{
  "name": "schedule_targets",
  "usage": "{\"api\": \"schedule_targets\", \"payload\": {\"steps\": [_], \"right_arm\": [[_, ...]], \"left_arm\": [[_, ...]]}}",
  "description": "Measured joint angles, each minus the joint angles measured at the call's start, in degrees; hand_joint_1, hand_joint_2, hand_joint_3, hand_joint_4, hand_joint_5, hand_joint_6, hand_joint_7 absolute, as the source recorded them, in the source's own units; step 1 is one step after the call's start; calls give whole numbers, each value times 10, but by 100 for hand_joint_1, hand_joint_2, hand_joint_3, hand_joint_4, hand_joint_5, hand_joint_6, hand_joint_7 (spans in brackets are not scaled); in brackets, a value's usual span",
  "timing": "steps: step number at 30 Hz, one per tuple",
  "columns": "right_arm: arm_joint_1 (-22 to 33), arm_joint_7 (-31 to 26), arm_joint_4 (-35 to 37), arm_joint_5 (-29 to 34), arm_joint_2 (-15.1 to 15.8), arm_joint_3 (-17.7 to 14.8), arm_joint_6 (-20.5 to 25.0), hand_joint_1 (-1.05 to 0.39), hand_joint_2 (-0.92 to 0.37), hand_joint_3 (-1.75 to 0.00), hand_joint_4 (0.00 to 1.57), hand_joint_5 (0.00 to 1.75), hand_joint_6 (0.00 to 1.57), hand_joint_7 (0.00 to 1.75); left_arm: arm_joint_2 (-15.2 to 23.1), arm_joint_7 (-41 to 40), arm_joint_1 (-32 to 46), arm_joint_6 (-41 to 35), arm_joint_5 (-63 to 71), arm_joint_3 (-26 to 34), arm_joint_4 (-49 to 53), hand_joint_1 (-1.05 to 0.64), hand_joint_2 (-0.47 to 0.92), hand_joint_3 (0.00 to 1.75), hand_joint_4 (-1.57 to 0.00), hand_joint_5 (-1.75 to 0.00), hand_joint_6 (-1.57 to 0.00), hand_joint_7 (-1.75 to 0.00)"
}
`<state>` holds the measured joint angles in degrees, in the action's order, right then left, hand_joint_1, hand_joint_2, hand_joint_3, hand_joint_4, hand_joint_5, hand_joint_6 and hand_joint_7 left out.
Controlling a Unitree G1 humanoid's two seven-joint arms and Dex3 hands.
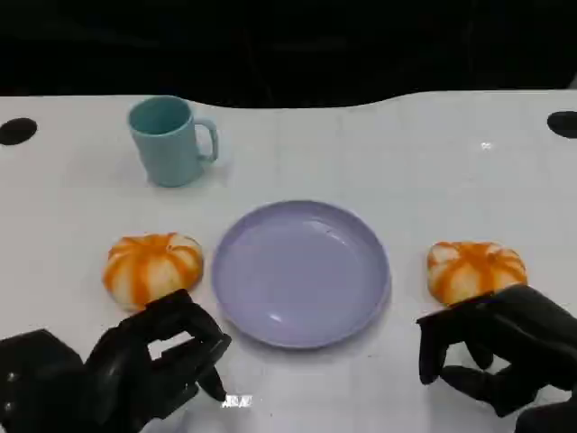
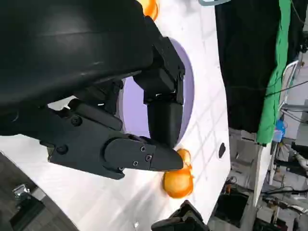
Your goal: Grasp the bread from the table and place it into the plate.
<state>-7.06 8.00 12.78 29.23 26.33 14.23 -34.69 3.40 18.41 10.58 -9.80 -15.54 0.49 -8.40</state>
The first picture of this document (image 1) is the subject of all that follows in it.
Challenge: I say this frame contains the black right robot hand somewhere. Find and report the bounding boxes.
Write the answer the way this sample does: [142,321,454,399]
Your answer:
[415,282,577,419]

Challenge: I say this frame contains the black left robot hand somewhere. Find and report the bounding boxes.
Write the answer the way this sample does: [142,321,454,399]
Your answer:
[83,288,234,433]

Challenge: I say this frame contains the orange white toy bread roll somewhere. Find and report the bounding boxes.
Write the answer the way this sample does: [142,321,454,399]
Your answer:
[426,240,528,307]
[102,232,205,313]

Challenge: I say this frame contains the lilac plate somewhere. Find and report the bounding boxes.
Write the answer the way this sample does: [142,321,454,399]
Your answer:
[211,199,392,350]

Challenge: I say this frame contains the pale green mug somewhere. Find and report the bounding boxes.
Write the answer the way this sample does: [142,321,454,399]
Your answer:
[127,95,221,188]

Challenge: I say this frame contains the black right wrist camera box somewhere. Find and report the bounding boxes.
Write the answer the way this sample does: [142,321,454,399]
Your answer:
[515,395,577,433]

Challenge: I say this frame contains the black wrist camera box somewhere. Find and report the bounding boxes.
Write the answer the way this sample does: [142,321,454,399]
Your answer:
[0,328,87,433]
[515,395,577,433]

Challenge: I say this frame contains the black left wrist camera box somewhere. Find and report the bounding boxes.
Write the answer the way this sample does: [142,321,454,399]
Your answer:
[0,328,87,433]

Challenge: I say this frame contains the black table cable grommet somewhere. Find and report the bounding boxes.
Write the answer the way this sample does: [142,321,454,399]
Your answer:
[546,110,577,140]
[0,117,39,146]

